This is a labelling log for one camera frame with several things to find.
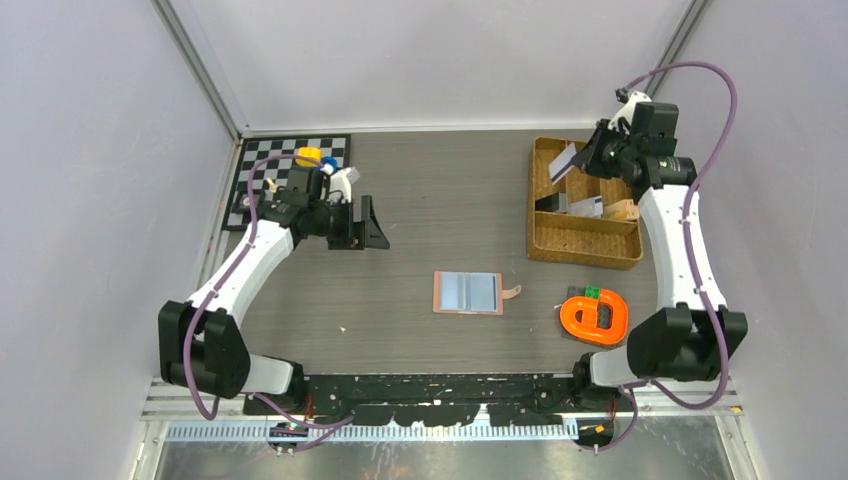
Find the aluminium frame rail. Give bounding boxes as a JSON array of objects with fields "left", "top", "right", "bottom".
[{"left": 140, "top": 370, "right": 745, "bottom": 444}]

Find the dark grey lego baseplate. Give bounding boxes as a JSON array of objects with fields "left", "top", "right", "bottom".
[{"left": 560, "top": 285, "right": 624, "bottom": 347}]

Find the black white chessboard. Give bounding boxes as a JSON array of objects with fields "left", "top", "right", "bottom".
[{"left": 221, "top": 134, "right": 352, "bottom": 231}]

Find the woven bamboo organizer tray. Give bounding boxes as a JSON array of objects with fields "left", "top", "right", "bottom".
[{"left": 526, "top": 137, "right": 644, "bottom": 270}]

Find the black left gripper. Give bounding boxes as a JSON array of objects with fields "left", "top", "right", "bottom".
[{"left": 310, "top": 196, "right": 390, "bottom": 251}]

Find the orange horseshoe toy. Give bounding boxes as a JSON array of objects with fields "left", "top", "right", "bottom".
[{"left": 559, "top": 288, "right": 629, "bottom": 346}]

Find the grey card with stripe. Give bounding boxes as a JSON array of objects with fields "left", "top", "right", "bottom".
[{"left": 567, "top": 195, "right": 604, "bottom": 218}]

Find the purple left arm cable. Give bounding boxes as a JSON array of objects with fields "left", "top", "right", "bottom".
[{"left": 182, "top": 154, "right": 356, "bottom": 454}]

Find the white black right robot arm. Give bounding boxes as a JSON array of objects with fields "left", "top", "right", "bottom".
[{"left": 570, "top": 89, "right": 748, "bottom": 411}]

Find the green lego brick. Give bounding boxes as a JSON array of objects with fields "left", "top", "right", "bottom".
[{"left": 583, "top": 286, "right": 601, "bottom": 299}]

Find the yellow toy block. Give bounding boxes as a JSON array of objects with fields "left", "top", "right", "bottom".
[{"left": 295, "top": 146, "right": 323, "bottom": 167}]

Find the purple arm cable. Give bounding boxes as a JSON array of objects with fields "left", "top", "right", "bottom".
[
  {"left": 574, "top": 61, "right": 739, "bottom": 454},
  {"left": 182, "top": 154, "right": 356, "bottom": 454}
]

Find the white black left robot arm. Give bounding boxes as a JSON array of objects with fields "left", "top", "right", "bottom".
[{"left": 158, "top": 165, "right": 390, "bottom": 414}]

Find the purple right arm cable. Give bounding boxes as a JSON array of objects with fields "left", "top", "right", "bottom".
[{"left": 574, "top": 61, "right": 739, "bottom": 454}]

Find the grey striped credit card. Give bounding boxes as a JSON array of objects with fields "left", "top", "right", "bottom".
[{"left": 547, "top": 143, "right": 577, "bottom": 184}]

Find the blue toy car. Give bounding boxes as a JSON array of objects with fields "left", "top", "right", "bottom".
[{"left": 321, "top": 156, "right": 339, "bottom": 176}]

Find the tan card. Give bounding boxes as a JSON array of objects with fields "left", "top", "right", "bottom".
[{"left": 603, "top": 199, "right": 640, "bottom": 221}]

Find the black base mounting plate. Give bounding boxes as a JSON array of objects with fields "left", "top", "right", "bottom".
[{"left": 239, "top": 372, "right": 639, "bottom": 429}]

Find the pink leather card holder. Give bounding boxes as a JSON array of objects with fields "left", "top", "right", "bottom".
[{"left": 432, "top": 271, "right": 522, "bottom": 316}]

